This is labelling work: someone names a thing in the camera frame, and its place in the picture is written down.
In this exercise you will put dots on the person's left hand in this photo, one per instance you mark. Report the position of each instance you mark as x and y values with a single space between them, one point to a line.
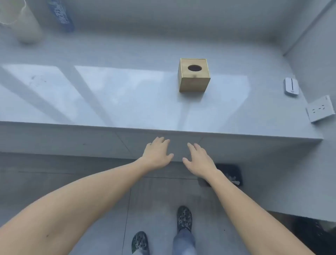
157 155

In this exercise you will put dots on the person's right hand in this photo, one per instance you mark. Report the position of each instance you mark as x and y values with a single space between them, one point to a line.
200 164

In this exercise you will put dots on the black trash bin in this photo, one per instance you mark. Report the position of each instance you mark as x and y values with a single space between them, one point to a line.
233 173

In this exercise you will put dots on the wooden tissue box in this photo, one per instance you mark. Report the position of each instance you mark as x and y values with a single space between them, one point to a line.
193 81

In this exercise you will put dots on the person's right forearm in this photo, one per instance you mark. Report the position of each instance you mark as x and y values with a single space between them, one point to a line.
249 220

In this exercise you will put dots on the person's left forearm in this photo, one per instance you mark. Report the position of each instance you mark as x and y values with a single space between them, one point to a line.
73 207

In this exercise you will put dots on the person's right dark shoe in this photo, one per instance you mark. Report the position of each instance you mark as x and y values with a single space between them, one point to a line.
184 218

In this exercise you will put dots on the person's dark shoe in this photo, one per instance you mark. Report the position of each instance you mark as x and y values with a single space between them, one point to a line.
140 241
184 218

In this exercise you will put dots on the person's left dark shoe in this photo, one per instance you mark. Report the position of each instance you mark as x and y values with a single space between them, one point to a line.
140 241

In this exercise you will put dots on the small white flat device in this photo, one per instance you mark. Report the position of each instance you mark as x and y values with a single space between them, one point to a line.
291 86

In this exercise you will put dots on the blue plastic bottle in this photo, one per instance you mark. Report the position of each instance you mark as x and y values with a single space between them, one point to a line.
61 15

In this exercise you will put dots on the cream plastic cup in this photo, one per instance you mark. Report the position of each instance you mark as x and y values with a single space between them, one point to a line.
25 21

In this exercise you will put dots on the white wall socket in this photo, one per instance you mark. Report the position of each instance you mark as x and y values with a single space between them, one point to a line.
320 109

